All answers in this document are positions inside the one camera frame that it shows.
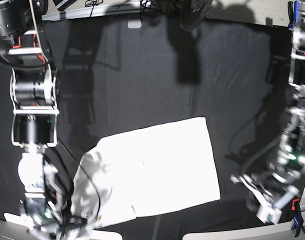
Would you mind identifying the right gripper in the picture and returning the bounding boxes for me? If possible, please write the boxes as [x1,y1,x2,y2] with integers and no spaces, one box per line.
[20,192,75,240]

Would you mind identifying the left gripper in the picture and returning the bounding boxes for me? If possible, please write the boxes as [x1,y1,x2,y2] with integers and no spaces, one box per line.
[231,174,299,208]

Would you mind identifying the white t-shirt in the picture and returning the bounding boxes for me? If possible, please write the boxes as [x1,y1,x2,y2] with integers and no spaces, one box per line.
[71,117,221,229]

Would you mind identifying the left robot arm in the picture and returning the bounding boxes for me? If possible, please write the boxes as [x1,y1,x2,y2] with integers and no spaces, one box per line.
[236,0,305,210]

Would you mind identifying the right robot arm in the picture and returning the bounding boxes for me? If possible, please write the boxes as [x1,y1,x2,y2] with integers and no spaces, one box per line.
[0,0,79,240]

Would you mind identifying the blue red clamp bottom right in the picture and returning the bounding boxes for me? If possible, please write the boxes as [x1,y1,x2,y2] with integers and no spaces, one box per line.
[290,198,302,238]

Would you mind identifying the black table cloth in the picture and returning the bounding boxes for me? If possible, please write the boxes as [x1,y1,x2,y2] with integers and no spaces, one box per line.
[0,17,305,240]

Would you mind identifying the blue clamp top right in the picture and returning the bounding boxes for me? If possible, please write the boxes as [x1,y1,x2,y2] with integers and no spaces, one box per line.
[287,0,302,31]

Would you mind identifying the dark box top left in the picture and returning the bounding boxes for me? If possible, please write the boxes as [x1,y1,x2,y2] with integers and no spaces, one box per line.
[53,0,76,12]

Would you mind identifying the black red cable bundle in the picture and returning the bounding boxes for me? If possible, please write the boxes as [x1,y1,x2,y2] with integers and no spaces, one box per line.
[178,0,213,33]

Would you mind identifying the black cable on floor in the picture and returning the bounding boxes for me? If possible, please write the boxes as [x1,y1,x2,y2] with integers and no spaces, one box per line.
[84,0,103,18]

